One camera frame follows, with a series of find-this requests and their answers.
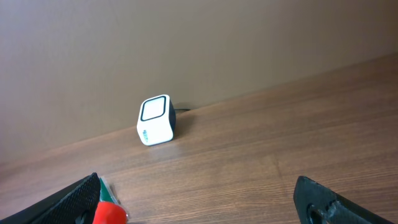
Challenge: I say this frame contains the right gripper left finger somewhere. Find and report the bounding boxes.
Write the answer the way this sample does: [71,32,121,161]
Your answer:
[1,172,101,224]

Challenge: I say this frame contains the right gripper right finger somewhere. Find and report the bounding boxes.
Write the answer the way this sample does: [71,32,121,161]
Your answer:
[294,176,392,224]

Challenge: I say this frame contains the green 3M gloves package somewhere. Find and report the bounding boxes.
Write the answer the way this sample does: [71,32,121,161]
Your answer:
[99,177,120,205]

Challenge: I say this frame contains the red sauce bottle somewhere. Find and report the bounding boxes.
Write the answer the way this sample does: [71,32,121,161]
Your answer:
[93,202,127,224]

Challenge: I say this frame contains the white barcode scanner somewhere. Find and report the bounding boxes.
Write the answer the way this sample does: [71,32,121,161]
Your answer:
[136,95,176,146]

